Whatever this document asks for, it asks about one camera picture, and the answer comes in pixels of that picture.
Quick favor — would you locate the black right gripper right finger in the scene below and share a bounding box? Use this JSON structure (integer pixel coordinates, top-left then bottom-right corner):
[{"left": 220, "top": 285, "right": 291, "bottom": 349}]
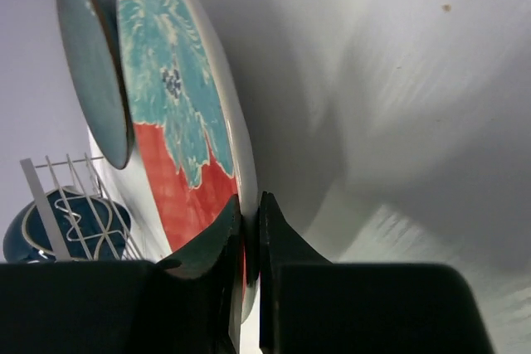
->
[{"left": 259, "top": 192, "right": 494, "bottom": 353}]

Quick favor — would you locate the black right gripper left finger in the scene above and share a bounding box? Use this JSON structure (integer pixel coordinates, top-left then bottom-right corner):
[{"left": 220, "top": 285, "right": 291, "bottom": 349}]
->
[{"left": 1, "top": 197, "right": 243, "bottom": 353}]

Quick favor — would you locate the dark blue leaf-shaped plate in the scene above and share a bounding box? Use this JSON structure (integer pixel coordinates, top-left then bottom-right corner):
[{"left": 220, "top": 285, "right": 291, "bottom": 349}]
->
[{"left": 2, "top": 187, "right": 131, "bottom": 263}]

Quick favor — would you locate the red plate with turquoise flower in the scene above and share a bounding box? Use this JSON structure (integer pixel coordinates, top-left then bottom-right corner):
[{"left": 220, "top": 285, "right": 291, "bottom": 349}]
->
[{"left": 115, "top": 0, "right": 258, "bottom": 324}]

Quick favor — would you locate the teal plate with white blossoms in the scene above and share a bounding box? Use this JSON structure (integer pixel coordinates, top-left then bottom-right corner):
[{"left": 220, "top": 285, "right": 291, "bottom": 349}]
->
[{"left": 56, "top": 0, "right": 134, "bottom": 169}]

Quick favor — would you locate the silver wire dish rack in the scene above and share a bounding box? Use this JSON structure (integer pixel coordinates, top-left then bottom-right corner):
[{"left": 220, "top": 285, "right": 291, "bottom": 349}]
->
[{"left": 20, "top": 155, "right": 144, "bottom": 261}]

